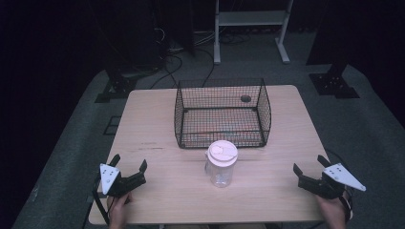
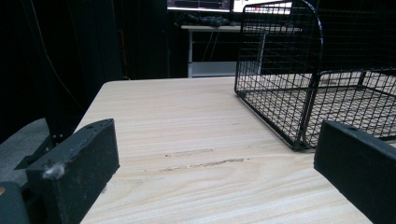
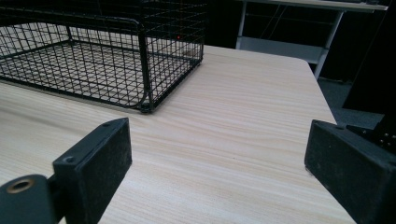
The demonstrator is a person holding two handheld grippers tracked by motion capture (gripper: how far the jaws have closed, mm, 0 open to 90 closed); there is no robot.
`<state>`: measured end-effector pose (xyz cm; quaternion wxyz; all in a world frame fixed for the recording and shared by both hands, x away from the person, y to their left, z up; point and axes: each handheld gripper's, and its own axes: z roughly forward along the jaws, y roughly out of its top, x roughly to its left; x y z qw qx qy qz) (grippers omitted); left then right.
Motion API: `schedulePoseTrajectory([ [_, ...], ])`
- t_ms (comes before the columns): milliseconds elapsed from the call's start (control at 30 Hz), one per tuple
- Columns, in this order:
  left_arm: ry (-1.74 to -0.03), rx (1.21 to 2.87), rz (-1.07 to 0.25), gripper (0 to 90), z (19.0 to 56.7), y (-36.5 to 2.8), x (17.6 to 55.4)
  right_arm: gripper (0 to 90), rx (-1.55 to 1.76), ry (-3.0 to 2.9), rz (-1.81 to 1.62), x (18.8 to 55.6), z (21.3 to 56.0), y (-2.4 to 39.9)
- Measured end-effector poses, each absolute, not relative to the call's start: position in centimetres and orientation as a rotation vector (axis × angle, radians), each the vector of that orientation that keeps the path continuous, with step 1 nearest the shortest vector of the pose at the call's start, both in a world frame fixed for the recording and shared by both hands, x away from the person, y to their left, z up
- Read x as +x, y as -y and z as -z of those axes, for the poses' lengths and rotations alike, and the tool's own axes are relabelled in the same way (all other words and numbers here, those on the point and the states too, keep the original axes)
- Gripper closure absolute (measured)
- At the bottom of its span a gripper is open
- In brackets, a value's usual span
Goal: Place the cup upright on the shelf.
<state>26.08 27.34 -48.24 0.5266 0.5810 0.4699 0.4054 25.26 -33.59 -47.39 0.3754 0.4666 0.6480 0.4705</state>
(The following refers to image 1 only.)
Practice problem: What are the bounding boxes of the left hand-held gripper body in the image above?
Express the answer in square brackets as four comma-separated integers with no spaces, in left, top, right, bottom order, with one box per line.
[98,163,148,198]

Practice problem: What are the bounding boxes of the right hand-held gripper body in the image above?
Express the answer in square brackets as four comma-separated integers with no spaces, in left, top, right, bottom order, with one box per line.
[297,162,368,200]

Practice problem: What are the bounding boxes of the clear plastic jar white lid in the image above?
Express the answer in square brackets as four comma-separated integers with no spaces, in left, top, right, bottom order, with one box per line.
[203,139,239,189]

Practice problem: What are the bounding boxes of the black wire mesh basket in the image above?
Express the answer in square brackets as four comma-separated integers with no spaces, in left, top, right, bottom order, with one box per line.
[173,77,272,150]

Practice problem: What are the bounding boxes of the person's left hand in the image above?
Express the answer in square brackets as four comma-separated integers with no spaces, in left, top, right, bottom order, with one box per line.
[107,191,134,229]

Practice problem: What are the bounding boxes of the person's right hand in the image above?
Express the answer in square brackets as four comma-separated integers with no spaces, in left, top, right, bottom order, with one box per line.
[315,192,349,229]

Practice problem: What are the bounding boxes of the black stand base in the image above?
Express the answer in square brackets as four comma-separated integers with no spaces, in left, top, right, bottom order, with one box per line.
[94,61,141,104]
[308,61,361,100]

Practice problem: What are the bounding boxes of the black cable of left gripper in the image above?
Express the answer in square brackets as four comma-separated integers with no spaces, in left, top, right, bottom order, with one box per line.
[91,175,112,226]

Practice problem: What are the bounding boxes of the black cables on floor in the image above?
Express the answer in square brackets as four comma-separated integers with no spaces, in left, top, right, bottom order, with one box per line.
[148,28,218,91]

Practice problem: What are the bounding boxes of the white metal stand frame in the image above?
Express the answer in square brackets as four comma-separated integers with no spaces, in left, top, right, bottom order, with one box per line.
[213,0,295,66]

